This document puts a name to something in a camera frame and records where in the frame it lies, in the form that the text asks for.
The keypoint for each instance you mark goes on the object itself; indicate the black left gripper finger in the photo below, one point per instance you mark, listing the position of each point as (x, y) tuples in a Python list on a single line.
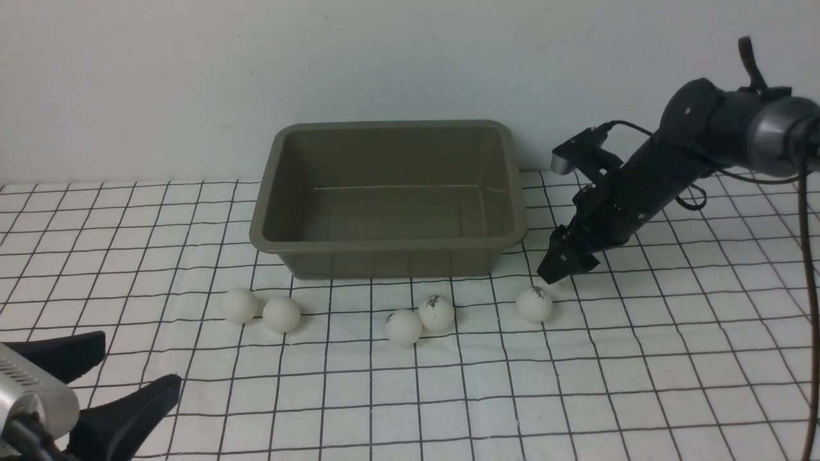
[(66, 358), (117, 430)]

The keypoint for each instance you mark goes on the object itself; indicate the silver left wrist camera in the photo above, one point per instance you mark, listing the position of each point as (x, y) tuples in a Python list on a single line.
[(36, 409)]

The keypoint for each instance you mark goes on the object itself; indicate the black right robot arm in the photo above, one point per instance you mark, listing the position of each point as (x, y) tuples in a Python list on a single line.
[(762, 128)]

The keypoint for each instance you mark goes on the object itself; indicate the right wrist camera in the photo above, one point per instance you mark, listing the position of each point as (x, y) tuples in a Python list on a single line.
[(585, 152)]

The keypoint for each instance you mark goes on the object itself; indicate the olive green plastic bin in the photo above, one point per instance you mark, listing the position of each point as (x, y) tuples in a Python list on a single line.
[(379, 200)]

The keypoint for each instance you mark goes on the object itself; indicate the white ball with logo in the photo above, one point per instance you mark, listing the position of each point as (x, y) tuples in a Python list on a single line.
[(436, 313)]

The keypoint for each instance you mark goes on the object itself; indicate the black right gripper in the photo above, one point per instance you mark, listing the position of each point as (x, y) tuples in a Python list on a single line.
[(608, 215)]

